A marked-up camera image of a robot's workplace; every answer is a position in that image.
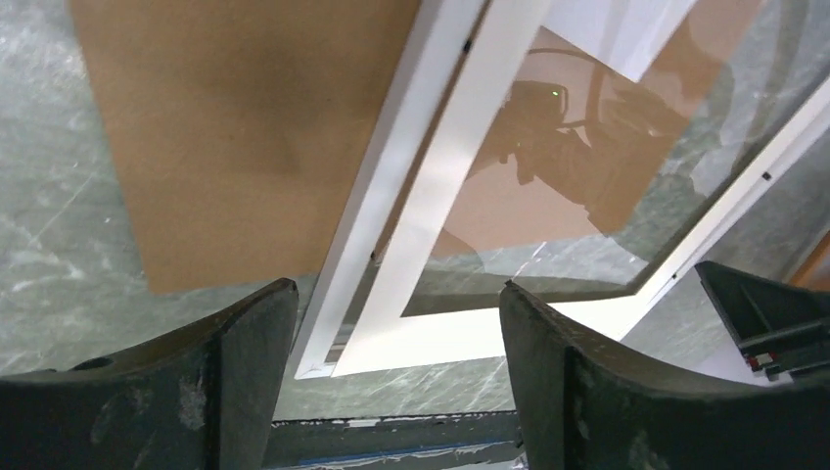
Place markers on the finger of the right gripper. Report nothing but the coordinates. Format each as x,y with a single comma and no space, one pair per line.
777,328

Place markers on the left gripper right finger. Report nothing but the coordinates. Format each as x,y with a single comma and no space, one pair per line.
586,401

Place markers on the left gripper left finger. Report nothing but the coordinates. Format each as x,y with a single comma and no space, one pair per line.
201,396

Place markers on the white picture frame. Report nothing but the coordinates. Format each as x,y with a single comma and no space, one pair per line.
752,79

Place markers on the orange wooden shelf rack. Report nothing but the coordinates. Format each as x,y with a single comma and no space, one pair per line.
813,272

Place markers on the brown backing board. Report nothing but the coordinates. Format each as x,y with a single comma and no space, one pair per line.
239,128

